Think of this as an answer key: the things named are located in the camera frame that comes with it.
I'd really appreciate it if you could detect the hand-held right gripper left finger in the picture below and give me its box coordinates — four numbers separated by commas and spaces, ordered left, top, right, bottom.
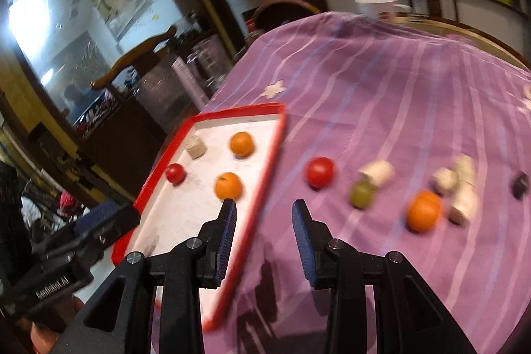
50, 198, 238, 354

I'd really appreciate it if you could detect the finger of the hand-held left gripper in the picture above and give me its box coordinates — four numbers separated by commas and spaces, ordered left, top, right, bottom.
97, 204, 142, 246
72, 200, 124, 237

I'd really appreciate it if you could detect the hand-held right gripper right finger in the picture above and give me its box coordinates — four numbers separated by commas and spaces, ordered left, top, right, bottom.
291, 200, 478, 354

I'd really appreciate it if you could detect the red rimmed white tray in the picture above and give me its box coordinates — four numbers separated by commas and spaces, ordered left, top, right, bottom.
111, 102, 289, 333

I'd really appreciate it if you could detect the large red tomato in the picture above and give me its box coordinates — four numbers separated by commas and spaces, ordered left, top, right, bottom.
306, 157, 335, 189

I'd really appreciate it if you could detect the green grape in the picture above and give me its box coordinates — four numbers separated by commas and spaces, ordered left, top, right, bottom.
349, 180, 376, 209

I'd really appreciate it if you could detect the orange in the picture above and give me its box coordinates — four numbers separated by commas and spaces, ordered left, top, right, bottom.
407, 191, 444, 234
214, 172, 243, 200
230, 131, 255, 158

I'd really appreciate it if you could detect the beige cork small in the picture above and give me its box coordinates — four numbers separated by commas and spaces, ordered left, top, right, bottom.
431, 167, 459, 196

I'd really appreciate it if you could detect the beige cork large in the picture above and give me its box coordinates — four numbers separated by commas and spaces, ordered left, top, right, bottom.
449, 188, 480, 225

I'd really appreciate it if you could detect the beige cork tall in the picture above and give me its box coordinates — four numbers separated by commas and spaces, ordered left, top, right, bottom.
454, 155, 477, 185

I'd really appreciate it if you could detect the dark purple grape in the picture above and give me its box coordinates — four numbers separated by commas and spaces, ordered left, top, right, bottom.
511, 172, 530, 199

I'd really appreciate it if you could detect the small red tomato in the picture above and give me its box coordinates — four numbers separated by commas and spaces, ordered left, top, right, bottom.
165, 164, 186, 184

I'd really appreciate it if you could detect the cork in tray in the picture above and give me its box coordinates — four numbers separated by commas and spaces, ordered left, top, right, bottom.
185, 135, 207, 160

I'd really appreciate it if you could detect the purple striped tablecloth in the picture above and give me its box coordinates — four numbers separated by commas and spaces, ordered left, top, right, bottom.
112, 11, 531, 354

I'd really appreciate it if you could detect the curved wooden chair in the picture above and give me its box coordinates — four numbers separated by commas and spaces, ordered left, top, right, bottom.
91, 26, 179, 90

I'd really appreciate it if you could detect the white mug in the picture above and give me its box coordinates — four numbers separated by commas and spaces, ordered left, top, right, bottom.
354, 0, 413, 23

